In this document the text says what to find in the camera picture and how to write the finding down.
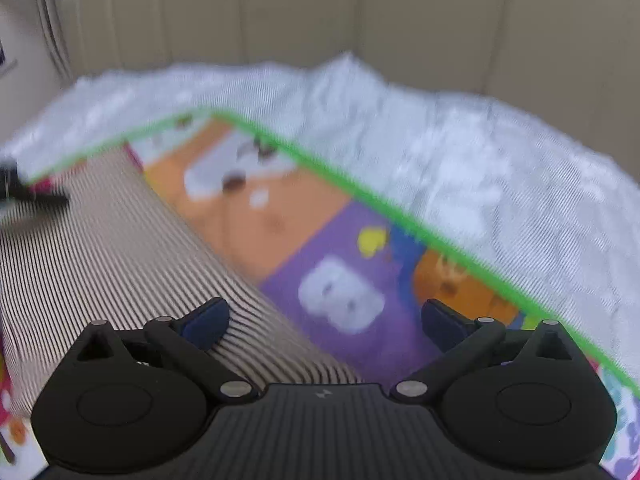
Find colourful printed play mat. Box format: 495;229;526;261
0;108;640;480

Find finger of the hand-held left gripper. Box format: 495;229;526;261
0;159;71;215

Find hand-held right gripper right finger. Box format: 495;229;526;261
390;298;575;403

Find beige padded headboard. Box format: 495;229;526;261
35;0;640;181

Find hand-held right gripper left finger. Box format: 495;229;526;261
75;296;259;404

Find striped beige garment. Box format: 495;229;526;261
0;146;364;417

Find white textured bedspread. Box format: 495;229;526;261
0;53;640;376

